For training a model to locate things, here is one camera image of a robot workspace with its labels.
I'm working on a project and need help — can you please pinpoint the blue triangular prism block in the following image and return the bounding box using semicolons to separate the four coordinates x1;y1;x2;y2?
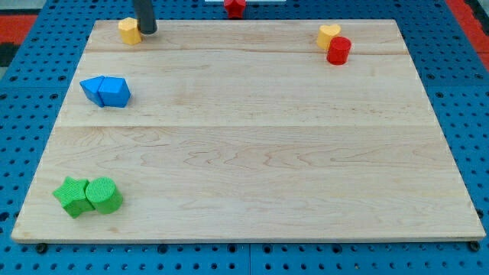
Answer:
98;76;131;108

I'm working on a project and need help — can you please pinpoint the yellow heart block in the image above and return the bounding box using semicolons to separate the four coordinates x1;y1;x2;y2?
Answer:
316;24;342;50

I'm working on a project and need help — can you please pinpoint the red star block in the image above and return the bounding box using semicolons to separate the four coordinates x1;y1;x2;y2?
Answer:
223;0;246;19

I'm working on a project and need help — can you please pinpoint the light wooden board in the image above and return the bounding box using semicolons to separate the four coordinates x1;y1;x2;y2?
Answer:
11;19;486;244

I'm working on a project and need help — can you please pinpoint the yellow pentagon block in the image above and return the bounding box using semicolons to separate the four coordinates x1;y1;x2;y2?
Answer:
118;18;142;45

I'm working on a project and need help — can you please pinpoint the red cylinder block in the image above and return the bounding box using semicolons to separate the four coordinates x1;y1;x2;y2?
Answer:
326;37;352;65

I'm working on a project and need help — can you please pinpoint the green cylinder block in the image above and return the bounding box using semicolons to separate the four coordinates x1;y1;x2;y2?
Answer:
85;177;123;215

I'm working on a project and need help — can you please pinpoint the blue cube block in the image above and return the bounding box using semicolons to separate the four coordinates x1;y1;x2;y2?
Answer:
79;76;105;108

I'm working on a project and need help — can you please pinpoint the green star block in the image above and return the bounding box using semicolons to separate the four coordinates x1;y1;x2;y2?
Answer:
53;176;95;218

